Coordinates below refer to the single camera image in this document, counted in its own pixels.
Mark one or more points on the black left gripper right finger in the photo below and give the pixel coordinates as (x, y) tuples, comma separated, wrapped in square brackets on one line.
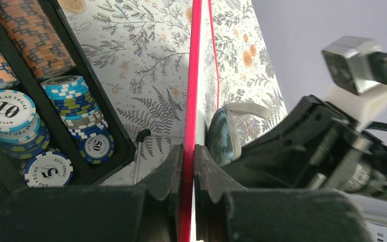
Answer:
[(227, 211)]

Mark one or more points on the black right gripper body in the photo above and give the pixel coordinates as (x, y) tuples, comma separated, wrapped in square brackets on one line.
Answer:
[(315, 146)]

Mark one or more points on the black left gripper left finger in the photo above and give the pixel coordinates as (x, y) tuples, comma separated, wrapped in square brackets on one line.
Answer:
[(146, 211)]

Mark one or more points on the pink framed whiteboard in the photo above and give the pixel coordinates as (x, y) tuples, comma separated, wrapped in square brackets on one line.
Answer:
[(190, 100)]

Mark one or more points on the blue fifty poker chip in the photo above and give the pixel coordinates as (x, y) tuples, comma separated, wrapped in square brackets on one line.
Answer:
[(97, 149)]

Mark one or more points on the blue five poker chip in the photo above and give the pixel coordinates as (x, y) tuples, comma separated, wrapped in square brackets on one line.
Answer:
[(48, 169)]

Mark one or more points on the blue white chip stack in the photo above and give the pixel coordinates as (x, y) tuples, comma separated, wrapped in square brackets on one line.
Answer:
[(75, 105)]

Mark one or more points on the floral patterned table mat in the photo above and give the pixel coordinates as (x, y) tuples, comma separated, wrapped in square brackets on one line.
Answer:
[(139, 51)]

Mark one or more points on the blue ten chip stack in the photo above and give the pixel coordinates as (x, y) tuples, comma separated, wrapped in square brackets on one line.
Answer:
[(23, 134)]

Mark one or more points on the orange poker chip stack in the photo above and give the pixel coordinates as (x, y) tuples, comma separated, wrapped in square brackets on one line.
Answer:
[(35, 39)]

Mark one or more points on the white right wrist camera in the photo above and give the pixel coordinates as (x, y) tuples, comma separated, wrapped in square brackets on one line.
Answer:
[(358, 68)]

